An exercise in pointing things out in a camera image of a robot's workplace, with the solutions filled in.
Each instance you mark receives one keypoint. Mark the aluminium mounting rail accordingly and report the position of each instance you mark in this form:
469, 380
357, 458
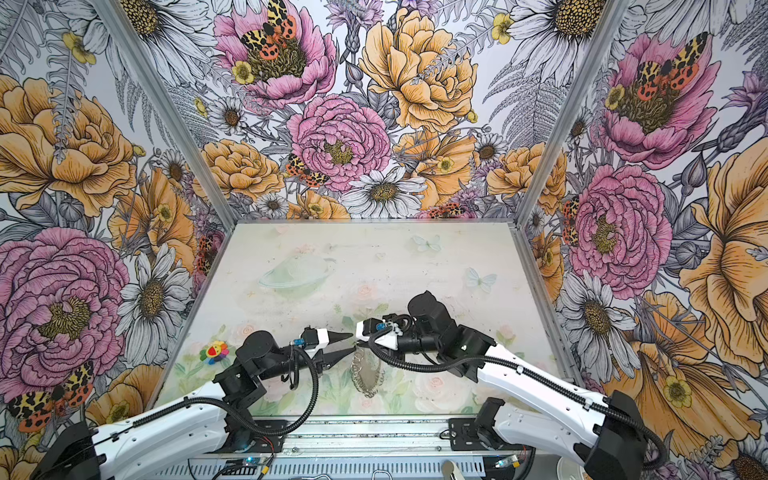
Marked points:
393, 435

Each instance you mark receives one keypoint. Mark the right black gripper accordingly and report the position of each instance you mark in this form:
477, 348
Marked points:
365, 344

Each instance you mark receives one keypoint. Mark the slotted grey cable duct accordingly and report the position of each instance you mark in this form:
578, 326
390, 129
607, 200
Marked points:
471, 467

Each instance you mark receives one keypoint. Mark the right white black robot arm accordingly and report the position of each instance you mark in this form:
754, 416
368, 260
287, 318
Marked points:
603, 434

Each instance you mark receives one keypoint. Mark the small circuit board with wires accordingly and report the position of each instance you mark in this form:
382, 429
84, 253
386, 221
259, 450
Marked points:
249, 469

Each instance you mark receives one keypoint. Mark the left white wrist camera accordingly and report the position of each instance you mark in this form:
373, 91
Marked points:
314, 339

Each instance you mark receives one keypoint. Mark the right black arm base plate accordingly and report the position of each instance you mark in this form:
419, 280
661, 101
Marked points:
463, 435

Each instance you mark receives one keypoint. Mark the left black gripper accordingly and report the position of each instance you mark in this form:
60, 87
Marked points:
330, 359

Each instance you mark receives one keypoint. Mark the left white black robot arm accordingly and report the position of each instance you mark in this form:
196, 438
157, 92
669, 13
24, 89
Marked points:
199, 422

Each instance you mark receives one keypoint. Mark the white paper cup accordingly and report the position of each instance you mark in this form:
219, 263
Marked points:
569, 470

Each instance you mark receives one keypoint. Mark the colourful flower toy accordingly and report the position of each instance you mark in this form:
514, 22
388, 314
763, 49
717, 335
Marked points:
214, 353

